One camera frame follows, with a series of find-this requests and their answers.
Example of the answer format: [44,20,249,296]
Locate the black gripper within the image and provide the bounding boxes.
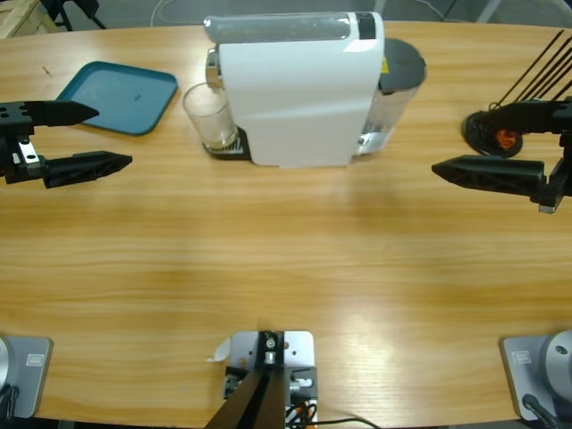
[431,97,572,215]
[0,100,134,189]

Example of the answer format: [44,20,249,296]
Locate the clear drinking glass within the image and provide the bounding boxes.
[181,81,240,151]

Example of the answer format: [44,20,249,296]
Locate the white capsule coffee machine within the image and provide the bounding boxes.
[203,11,386,170]

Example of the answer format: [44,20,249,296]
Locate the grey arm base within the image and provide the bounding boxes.
[499,329,572,422]
[0,335,54,420]

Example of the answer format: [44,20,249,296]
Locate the black capsule holder with rods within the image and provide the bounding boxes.
[462,29,572,160]

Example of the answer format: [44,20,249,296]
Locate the teal plastic tray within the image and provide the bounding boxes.
[55,61,180,138]

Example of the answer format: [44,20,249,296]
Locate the clear water tank dark lid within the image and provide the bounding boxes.
[357,38,428,157]

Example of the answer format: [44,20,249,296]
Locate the black chair legs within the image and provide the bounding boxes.
[42,0,108,31]

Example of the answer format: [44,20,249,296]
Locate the grey metal frame leg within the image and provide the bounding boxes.
[475,0,504,23]

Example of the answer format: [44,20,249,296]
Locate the white floor cable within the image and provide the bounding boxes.
[149,0,206,24]

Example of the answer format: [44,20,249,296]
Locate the black base cable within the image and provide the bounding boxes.
[521,393,562,429]
[0,383,20,421]

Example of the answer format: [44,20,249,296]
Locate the black cable at white block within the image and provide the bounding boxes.
[312,417,381,429]

